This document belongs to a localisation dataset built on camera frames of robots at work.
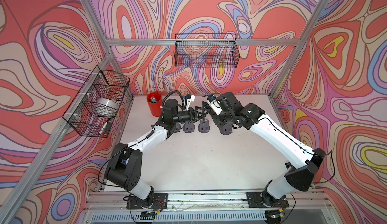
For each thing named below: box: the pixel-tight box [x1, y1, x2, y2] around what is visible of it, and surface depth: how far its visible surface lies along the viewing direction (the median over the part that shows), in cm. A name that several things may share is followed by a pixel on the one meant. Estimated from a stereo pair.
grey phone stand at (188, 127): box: [182, 121, 196, 134], surface depth 99 cm
